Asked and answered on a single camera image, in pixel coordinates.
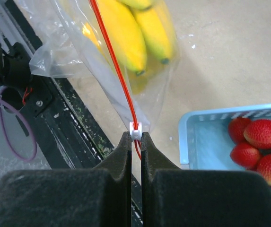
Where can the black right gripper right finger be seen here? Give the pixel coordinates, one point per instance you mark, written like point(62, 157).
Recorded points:
point(173, 197)

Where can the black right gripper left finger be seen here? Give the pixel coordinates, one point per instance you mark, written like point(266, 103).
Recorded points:
point(96, 197)

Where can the clear orange-zipper bag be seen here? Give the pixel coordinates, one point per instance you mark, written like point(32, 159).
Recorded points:
point(136, 99)

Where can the yellow banana bunch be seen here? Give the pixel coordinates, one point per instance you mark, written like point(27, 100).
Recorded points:
point(137, 28)

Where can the light blue plastic basket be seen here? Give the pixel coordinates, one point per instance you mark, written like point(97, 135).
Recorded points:
point(204, 142)

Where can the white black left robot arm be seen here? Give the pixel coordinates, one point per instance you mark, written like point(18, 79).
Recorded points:
point(14, 69)

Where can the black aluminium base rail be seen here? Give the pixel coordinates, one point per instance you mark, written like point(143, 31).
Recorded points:
point(50, 120)

